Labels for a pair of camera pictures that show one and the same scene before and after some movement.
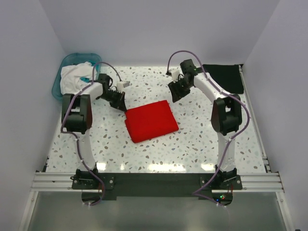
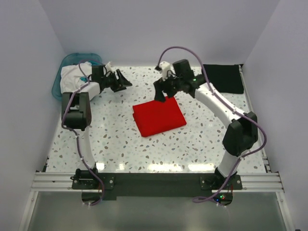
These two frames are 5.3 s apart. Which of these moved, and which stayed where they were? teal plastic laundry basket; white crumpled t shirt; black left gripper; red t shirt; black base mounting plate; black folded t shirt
Moved: red t shirt; black left gripper
Stayed: black base mounting plate; teal plastic laundry basket; white crumpled t shirt; black folded t shirt
